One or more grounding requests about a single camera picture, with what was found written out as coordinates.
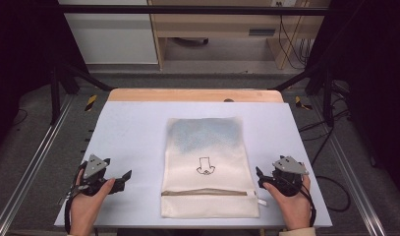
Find light wooden desk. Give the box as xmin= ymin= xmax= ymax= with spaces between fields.
xmin=147 ymin=0 xmax=330 ymax=71

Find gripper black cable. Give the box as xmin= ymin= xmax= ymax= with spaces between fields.
xmin=297 ymin=182 xmax=317 ymax=228
xmin=58 ymin=160 xmax=90 ymax=235

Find person's right hand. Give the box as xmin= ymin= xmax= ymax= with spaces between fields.
xmin=262 ymin=175 xmax=312 ymax=230

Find black hanging desk cables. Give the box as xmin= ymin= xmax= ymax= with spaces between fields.
xmin=276 ymin=1 xmax=315 ymax=71

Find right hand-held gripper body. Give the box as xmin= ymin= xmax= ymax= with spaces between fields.
xmin=263 ymin=154 xmax=310 ymax=198

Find person's left hand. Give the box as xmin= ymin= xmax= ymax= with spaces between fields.
xmin=69 ymin=168 xmax=117 ymax=232

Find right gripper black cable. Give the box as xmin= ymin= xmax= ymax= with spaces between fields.
xmin=297 ymin=182 xmax=317 ymax=228

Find cream mesh laundry bag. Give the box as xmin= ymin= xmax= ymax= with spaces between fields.
xmin=160 ymin=116 xmax=268 ymax=219

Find thin black floor cable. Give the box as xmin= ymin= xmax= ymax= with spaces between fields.
xmin=11 ymin=107 xmax=29 ymax=127

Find black horizontal frame bar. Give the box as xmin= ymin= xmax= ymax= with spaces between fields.
xmin=56 ymin=4 xmax=330 ymax=17

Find black metal stand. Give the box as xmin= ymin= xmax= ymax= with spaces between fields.
xmin=49 ymin=61 xmax=115 ymax=126
xmin=271 ymin=61 xmax=337 ymax=128

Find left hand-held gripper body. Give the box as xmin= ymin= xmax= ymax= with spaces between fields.
xmin=77 ymin=153 xmax=127 ymax=198

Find white table mat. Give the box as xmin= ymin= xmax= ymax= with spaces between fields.
xmin=54 ymin=100 xmax=333 ymax=229

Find yellow black floor tape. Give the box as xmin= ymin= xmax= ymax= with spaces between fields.
xmin=294 ymin=95 xmax=314 ymax=111
xmin=84 ymin=94 xmax=99 ymax=112

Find black floor cable loop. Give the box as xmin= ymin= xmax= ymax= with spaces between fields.
xmin=298 ymin=107 xmax=353 ymax=213

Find white cabinet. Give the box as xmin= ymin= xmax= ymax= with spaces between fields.
xmin=57 ymin=0 xmax=159 ymax=65

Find dark curtain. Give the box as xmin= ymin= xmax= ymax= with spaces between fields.
xmin=307 ymin=0 xmax=400 ymax=201
xmin=0 ymin=0 xmax=90 ymax=155

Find aluminium floor rail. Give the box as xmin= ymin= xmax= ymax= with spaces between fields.
xmin=309 ymin=94 xmax=388 ymax=236
xmin=0 ymin=93 xmax=76 ymax=236

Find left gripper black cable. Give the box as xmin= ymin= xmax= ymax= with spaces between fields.
xmin=58 ymin=160 xmax=90 ymax=235

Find wooden table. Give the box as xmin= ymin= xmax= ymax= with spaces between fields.
xmin=107 ymin=88 xmax=285 ymax=103

